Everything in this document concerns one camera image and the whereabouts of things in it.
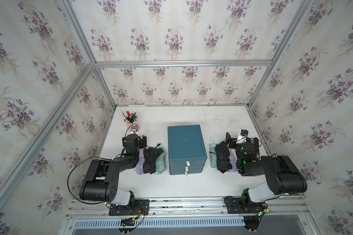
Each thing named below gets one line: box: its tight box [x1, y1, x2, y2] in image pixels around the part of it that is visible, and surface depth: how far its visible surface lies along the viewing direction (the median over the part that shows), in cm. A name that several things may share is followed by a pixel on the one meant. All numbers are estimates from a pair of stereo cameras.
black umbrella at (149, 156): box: [142, 146, 164, 175], surface depth 85 cm
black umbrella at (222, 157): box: [215, 141, 233, 174], surface depth 87 cm
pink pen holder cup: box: [124, 113, 141, 132], surface depth 97 cm
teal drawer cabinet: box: [167, 124, 208, 176], surface depth 75 cm
